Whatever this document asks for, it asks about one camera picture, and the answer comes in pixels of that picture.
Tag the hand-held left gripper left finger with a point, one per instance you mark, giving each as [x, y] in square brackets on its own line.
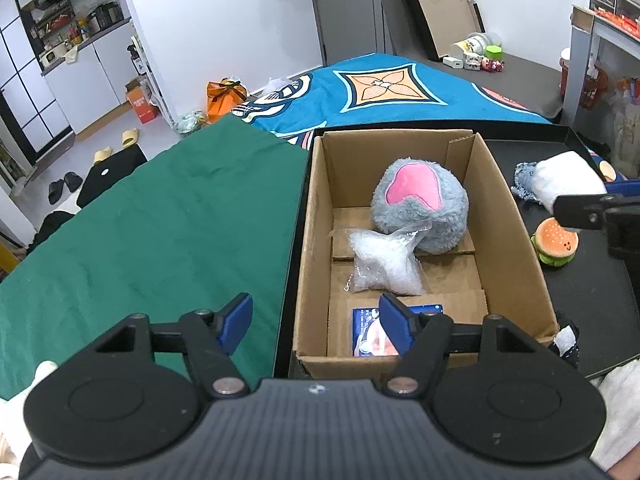
[235, 322]

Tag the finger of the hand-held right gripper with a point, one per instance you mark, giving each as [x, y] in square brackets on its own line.
[580, 210]
[622, 186]

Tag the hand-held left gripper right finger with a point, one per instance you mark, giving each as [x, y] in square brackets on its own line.
[395, 320]

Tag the blue printed packet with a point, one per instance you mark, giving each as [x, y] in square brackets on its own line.
[365, 321]

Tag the white soft block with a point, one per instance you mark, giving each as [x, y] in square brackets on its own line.
[565, 175]

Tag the hamburger squishy toy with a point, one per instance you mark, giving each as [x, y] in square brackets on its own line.
[555, 242]

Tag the clear plastic bag white filling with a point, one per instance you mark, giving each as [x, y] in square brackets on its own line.
[385, 265]

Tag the blue-grey plush toy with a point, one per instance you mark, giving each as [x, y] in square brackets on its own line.
[525, 180]

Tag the black shallow tray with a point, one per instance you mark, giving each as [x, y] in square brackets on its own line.
[590, 300]

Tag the brown cardboard box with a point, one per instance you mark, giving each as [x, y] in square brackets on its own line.
[505, 240]

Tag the grey mouse plush pink ear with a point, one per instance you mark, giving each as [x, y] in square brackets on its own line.
[440, 195]

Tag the dark pouch white patch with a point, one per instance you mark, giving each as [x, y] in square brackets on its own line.
[567, 356]

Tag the cream tote bag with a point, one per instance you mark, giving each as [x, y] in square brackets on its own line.
[625, 135]

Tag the red storage basket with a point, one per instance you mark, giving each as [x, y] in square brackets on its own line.
[590, 85]

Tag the green blanket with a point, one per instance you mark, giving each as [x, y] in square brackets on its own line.
[150, 235]

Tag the grey desk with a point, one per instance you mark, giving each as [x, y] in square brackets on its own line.
[582, 60]

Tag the grey folding mattress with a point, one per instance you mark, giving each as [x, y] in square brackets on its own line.
[525, 85]

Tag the red snack packets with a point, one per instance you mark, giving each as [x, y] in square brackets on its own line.
[620, 21]

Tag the red toy figurine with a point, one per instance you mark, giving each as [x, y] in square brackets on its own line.
[488, 65]
[499, 65]

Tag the blue patterned blanket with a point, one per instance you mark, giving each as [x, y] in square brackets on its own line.
[450, 95]

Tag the brown patterned placemat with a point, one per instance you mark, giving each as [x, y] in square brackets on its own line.
[582, 16]

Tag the small green box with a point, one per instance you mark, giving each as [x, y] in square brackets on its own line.
[495, 51]

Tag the white toy figurine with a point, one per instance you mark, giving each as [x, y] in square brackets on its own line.
[472, 61]

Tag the white charger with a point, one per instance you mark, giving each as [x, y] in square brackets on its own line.
[452, 62]

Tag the white jar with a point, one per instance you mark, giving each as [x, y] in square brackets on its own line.
[472, 44]

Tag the clear bag with greenery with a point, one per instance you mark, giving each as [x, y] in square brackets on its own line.
[192, 124]

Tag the dark cloth pile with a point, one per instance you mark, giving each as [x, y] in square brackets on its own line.
[52, 227]

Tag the yellow slipper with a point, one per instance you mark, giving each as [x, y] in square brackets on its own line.
[130, 138]
[104, 156]

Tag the black slipper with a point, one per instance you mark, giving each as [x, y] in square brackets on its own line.
[56, 191]
[73, 181]

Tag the orange gift bag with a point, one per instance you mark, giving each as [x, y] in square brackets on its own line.
[225, 100]

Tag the orange cardboard box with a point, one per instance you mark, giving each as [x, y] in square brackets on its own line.
[141, 105]

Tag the large black box lid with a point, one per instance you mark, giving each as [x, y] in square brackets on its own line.
[440, 5]

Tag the white shelf rack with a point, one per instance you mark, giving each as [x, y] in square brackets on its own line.
[155, 85]

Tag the white kitchen cabinet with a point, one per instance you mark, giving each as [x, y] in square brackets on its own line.
[90, 85]

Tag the black spray bottle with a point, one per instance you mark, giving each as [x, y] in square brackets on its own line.
[137, 59]

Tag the grey door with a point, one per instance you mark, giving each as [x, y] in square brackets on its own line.
[345, 10]

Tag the white kitchen cloth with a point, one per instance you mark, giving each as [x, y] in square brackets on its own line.
[72, 55]

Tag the black framed glass door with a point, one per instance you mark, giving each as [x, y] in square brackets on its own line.
[30, 85]

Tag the row of kitchen jars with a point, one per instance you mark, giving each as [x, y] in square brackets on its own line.
[75, 30]

